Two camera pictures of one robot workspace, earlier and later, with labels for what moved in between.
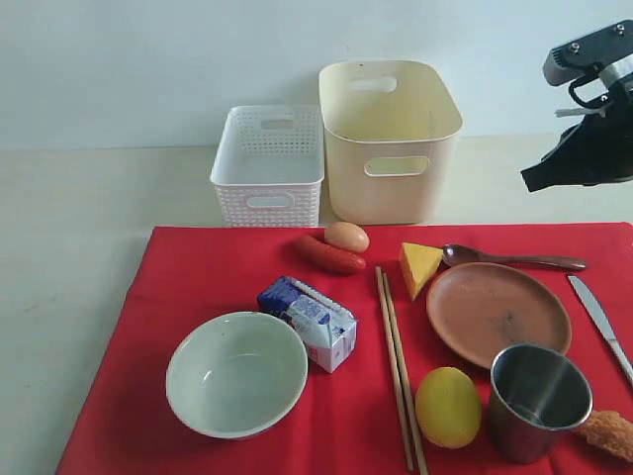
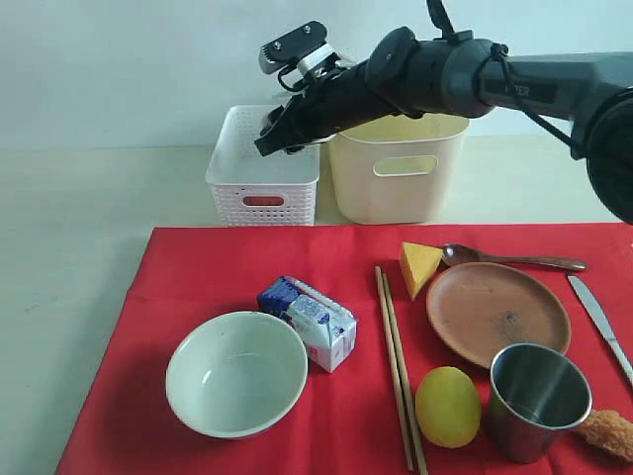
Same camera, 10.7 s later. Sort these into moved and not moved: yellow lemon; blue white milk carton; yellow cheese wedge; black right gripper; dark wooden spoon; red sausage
Moved: black right gripper; red sausage
Not moved: dark wooden spoon; yellow cheese wedge; blue white milk carton; yellow lemon
